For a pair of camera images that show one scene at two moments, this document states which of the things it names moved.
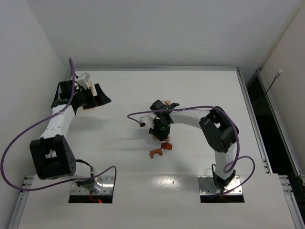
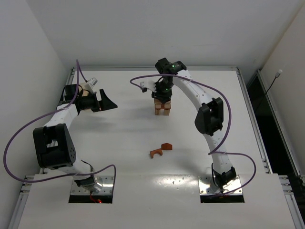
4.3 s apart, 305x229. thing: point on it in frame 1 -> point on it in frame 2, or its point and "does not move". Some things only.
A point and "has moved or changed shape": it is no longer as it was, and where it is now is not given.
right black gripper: (161, 134) -> (162, 97)
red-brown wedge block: (167, 145) does not move
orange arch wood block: (157, 151) does not move
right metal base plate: (207, 186) does not move
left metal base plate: (103, 184) does not move
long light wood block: (155, 137) has moved or changed shape
